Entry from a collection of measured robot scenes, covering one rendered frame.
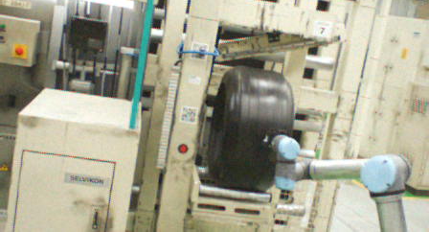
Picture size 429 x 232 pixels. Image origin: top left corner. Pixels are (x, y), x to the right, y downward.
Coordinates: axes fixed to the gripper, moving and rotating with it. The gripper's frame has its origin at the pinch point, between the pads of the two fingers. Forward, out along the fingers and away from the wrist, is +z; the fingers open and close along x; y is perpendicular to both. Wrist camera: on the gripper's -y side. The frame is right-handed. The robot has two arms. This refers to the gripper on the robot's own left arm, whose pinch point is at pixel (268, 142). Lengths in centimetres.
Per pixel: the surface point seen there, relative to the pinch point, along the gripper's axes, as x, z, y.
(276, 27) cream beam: -5, 42, 53
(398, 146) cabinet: -267, 428, -23
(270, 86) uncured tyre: 0.7, 10.6, 23.4
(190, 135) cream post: 30.9, 22.4, -4.5
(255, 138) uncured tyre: 5.6, 1.2, 0.7
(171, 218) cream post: 33, 27, -44
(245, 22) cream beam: 11, 42, 52
